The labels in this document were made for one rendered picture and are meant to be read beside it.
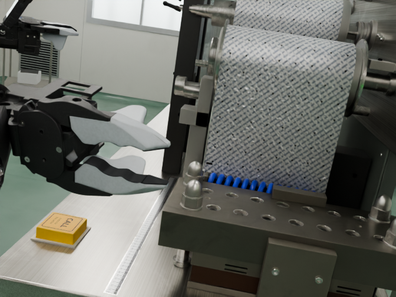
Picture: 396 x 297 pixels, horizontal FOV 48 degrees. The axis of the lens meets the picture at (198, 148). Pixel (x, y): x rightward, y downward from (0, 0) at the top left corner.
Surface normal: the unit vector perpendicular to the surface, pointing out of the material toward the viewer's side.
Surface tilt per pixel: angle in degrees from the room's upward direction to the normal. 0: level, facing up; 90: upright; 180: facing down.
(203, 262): 90
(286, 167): 90
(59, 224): 0
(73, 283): 0
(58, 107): 104
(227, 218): 0
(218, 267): 90
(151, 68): 90
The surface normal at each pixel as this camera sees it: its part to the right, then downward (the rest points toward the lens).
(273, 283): -0.12, 0.26
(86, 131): -0.30, 0.46
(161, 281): 0.14, -0.95
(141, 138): 0.15, -0.08
